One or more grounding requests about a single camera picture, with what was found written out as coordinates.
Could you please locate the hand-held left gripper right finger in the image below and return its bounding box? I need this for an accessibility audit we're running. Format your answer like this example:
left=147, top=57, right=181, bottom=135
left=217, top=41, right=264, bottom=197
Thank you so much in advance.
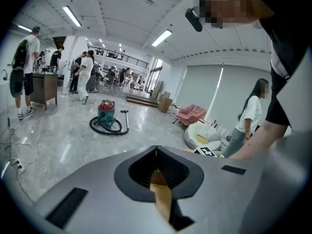
left=156, top=145, right=266, bottom=234

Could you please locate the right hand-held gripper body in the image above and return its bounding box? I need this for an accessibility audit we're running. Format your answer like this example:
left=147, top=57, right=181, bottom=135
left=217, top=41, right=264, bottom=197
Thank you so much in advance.
left=194, top=145, right=218, bottom=158

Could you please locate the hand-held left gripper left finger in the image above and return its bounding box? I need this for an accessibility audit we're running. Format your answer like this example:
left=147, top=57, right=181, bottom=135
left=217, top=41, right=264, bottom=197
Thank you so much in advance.
left=33, top=145, right=171, bottom=234

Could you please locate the person's right forearm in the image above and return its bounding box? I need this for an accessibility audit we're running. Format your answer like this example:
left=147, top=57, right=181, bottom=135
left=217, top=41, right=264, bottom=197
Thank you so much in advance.
left=229, top=120, right=291, bottom=161

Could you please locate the yellow cushion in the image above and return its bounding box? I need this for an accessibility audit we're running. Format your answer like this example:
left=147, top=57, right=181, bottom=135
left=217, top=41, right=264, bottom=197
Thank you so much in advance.
left=195, top=135, right=210, bottom=145

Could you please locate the white round bean bag sofa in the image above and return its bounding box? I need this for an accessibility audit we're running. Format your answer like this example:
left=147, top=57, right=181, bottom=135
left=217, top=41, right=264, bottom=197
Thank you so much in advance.
left=183, top=121, right=230, bottom=154

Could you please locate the pink bean bag chair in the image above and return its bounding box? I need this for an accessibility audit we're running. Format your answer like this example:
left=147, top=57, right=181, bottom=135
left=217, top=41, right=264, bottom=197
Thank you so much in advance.
left=177, top=104, right=208, bottom=127

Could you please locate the tan wooden board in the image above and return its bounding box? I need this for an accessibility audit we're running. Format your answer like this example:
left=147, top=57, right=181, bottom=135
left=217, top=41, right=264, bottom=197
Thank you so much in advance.
left=149, top=171, right=173, bottom=222

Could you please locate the cardboard box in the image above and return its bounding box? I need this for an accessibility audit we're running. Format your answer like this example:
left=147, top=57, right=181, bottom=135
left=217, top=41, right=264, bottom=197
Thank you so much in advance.
left=157, top=91, right=174, bottom=114

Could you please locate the low wooden platform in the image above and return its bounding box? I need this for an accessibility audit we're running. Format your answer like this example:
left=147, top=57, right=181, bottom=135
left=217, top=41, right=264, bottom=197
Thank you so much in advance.
left=125, top=94, right=159, bottom=108

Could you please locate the white power strip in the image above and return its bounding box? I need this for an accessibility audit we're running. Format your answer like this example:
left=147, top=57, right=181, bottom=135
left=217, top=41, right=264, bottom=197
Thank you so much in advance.
left=15, top=158, right=26, bottom=173

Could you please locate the red and green vacuum cleaner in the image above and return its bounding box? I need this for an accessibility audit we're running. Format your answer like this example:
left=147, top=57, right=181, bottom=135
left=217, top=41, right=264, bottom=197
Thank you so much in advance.
left=89, top=99, right=130, bottom=136

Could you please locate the black balcony railing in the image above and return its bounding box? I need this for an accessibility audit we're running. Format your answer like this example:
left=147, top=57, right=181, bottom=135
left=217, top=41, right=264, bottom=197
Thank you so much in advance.
left=94, top=46, right=150, bottom=69

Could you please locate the brown wooden cabinet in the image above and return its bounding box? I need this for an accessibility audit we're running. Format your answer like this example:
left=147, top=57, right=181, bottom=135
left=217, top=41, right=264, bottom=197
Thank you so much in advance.
left=30, top=71, right=59, bottom=111

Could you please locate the person's head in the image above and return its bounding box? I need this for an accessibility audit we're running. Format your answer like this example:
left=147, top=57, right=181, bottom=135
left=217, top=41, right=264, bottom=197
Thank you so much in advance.
left=198, top=0, right=275, bottom=29

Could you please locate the person's black shirt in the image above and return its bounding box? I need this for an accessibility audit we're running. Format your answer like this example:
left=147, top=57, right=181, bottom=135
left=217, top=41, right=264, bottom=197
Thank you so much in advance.
left=251, top=0, right=312, bottom=127

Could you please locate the black and green backpack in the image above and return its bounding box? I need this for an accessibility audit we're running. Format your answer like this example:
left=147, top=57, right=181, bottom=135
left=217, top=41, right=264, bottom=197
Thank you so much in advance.
left=11, top=39, right=29, bottom=69

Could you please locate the white cable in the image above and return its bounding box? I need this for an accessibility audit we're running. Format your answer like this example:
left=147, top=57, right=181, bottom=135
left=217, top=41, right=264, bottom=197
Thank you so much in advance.
left=0, top=128, right=38, bottom=204

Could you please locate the black head camera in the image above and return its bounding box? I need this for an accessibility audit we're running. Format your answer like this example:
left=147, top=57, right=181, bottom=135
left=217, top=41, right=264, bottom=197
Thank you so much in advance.
left=184, top=7, right=204, bottom=33

